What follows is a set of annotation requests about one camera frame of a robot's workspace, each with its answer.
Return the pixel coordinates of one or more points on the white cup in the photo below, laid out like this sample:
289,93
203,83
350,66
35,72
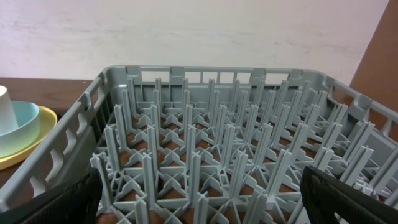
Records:
8,120

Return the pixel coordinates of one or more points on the light blue bowl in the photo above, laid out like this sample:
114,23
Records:
28,121

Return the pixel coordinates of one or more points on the yellow plate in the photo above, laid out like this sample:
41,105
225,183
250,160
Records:
48,120

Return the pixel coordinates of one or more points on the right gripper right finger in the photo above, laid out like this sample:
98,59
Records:
324,197

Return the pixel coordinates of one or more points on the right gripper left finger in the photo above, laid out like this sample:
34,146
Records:
75,201

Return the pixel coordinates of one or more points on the grey dishwasher rack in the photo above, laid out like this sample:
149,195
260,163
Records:
213,144

